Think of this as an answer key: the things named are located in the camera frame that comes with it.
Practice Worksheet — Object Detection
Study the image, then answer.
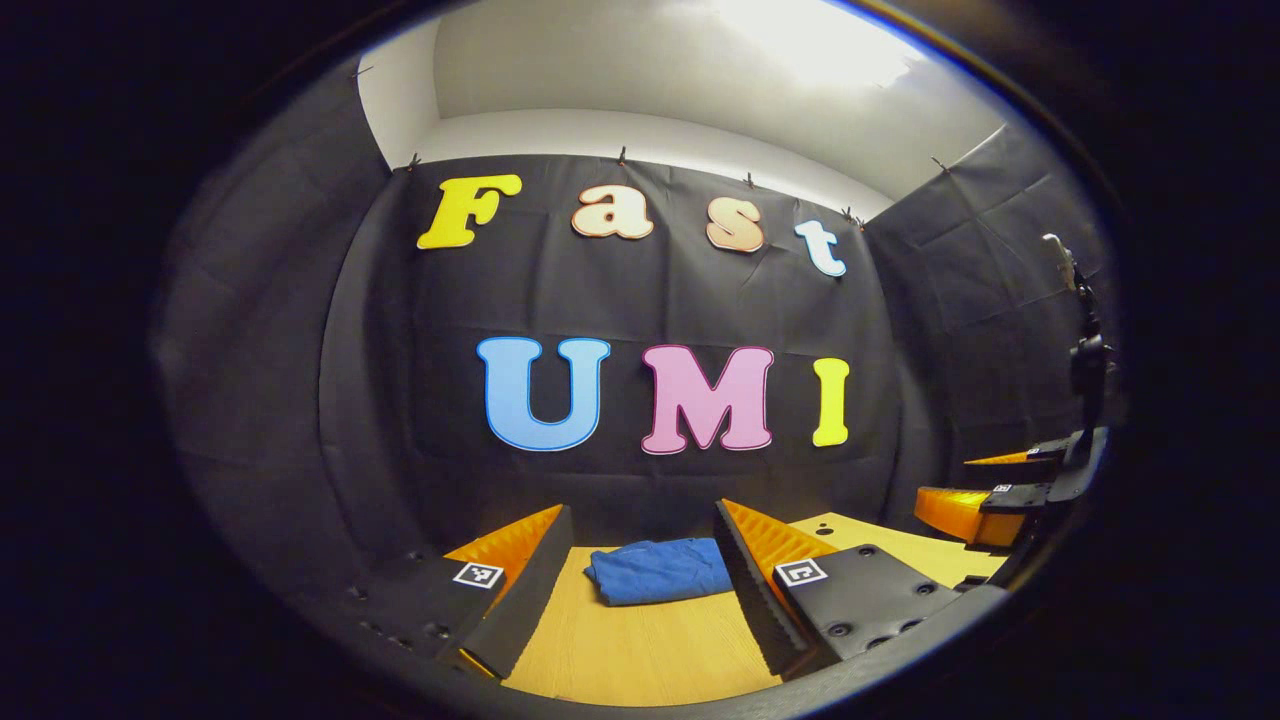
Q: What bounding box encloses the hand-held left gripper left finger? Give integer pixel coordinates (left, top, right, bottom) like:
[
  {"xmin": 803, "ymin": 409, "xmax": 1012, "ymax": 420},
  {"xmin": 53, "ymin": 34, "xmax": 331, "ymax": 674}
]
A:
[{"xmin": 345, "ymin": 503, "xmax": 576, "ymax": 681}]

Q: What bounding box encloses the blue button shirt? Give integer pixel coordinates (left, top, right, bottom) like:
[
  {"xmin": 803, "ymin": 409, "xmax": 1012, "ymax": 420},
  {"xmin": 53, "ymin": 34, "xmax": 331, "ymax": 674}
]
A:
[{"xmin": 583, "ymin": 537, "xmax": 736, "ymax": 608}]

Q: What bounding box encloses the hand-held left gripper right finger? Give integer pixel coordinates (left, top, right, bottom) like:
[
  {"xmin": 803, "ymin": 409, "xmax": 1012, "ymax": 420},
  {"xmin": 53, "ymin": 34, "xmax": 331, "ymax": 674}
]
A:
[{"xmin": 713, "ymin": 498, "xmax": 966, "ymax": 681}]

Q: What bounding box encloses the ceiling light panel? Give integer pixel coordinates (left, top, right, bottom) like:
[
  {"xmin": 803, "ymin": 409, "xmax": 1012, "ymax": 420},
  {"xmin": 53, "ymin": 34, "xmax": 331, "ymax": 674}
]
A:
[{"xmin": 700, "ymin": 0, "xmax": 931, "ymax": 91}]

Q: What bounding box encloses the row of small cloth clips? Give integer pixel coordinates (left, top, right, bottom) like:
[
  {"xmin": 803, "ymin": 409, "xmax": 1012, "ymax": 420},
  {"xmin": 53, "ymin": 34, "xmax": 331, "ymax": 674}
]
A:
[{"xmin": 345, "ymin": 65, "xmax": 951, "ymax": 231}]

